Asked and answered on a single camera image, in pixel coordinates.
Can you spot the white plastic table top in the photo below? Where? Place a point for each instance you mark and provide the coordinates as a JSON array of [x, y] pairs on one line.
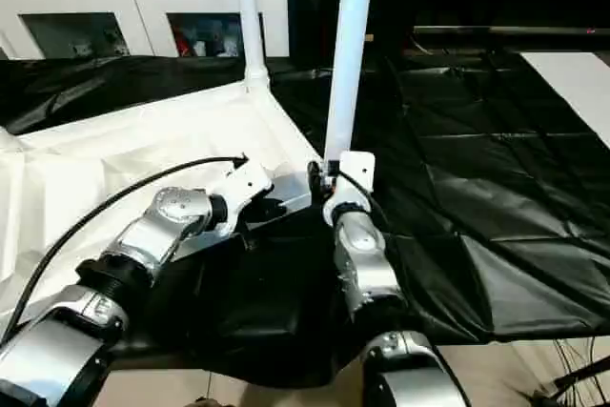
[[95, 169]]

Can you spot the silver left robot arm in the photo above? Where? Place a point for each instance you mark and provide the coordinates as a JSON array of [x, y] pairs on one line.
[[162, 221]]

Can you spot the small yellow label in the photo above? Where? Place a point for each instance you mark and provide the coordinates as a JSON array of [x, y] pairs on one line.
[[368, 38]]

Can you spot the black mat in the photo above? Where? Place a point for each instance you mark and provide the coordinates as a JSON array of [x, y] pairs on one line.
[[496, 159]]

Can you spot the white flat board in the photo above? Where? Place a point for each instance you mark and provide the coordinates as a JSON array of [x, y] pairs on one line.
[[577, 92]]

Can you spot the black stand leg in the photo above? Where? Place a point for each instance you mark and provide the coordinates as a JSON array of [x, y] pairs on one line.
[[581, 376]]

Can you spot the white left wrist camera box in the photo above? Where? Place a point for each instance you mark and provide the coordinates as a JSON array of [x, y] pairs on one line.
[[250, 181]]

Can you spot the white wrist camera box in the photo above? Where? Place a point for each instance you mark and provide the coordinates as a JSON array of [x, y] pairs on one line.
[[250, 181], [357, 171]]

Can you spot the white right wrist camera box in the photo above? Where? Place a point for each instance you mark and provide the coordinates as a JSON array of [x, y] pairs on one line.
[[357, 171]]

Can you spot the black metal rail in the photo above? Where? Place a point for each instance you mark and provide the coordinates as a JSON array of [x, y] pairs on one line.
[[515, 32]]

